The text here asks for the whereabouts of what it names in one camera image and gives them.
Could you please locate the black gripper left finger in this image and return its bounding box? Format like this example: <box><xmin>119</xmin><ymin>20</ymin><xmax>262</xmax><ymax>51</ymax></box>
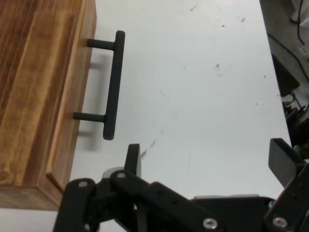
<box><xmin>53</xmin><ymin>144</ymin><xmax>225</xmax><ymax>232</ymax></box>

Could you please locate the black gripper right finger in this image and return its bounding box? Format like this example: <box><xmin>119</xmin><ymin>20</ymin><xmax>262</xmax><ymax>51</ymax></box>
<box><xmin>264</xmin><ymin>138</ymin><xmax>309</xmax><ymax>232</ymax></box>

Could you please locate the black bar drawer handle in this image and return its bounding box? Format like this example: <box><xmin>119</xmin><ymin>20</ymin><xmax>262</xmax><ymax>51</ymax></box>
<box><xmin>72</xmin><ymin>30</ymin><xmax>126</xmax><ymax>140</ymax></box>

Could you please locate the wooden drawer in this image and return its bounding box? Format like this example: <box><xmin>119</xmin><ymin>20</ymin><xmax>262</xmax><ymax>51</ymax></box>
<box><xmin>46</xmin><ymin>0</ymin><xmax>97</xmax><ymax>194</ymax></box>

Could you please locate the black box on floor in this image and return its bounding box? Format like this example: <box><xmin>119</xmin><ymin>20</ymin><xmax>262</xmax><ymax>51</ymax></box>
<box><xmin>272</xmin><ymin>54</ymin><xmax>301</xmax><ymax>95</ymax></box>

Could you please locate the brown wooden cabinet box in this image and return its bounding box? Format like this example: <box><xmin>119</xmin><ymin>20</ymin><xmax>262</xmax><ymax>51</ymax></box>
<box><xmin>0</xmin><ymin>0</ymin><xmax>97</xmax><ymax>211</ymax></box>

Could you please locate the thin black floor cable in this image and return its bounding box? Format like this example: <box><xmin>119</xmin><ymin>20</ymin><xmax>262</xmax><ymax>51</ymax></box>
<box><xmin>291</xmin><ymin>0</ymin><xmax>309</xmax><ymax>80</ymax></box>

